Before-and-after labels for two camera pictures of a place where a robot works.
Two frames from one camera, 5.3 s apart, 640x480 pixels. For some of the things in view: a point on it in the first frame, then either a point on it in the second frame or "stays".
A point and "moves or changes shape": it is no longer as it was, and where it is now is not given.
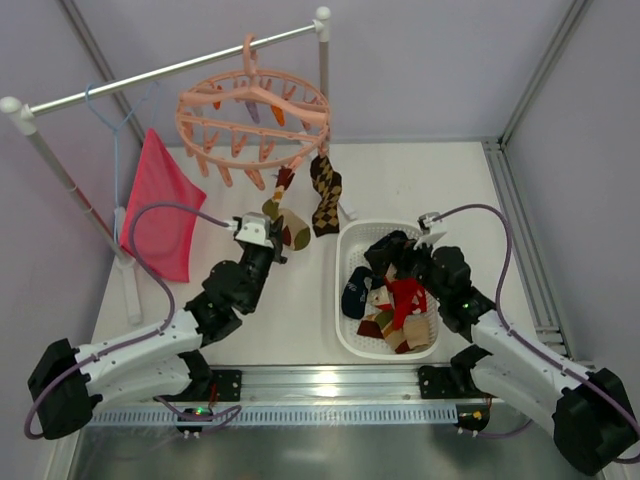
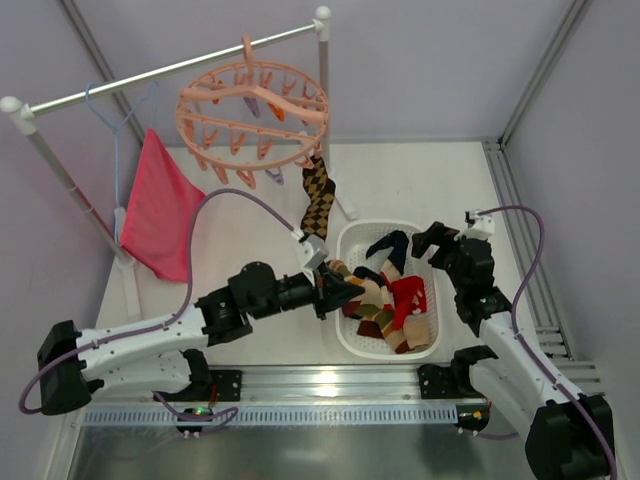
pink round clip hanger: (251, 120) stays
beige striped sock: (414, 332) stays
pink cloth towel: (162, 233) stays
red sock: (404, 292) stays
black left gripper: (273, 242) to (321, 291)
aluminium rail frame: (396, 386) stays
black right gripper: (417, 252) to (447, 247)
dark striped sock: (296, 232) to (372, 301)
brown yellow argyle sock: (328, 183) moves or changes shape
